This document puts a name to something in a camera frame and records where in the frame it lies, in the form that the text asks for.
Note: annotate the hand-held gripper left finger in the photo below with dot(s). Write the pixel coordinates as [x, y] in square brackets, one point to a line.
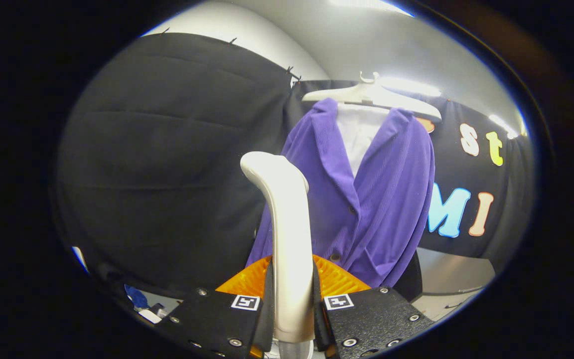
[212, 324]

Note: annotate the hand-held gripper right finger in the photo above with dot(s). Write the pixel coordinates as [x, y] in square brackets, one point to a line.
[371, 321]

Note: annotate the white garment steamer head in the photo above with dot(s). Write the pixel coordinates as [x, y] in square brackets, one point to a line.
[289, 239]

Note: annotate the purple jacket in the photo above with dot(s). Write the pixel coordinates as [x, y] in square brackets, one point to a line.
[391, 199]

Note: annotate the white shirt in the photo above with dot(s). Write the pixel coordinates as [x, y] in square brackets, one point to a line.
[359, 134]

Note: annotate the white clothes hanger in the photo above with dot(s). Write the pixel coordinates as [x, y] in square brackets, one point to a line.
[366, 93]

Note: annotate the white box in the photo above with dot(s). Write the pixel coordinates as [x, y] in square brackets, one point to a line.
[150, 315]

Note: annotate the blue cloth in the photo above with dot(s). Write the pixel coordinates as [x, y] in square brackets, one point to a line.
[136, 296]

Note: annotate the grey drawer cabinet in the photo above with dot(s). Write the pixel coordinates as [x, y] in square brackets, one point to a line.
[456, 271]

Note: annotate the black backdrop cloth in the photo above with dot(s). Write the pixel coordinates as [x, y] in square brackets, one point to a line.
[167, 149]

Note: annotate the ceiling light panel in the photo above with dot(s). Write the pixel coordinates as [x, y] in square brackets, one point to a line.
[411, 87]
[503, 127]
[366, 5]

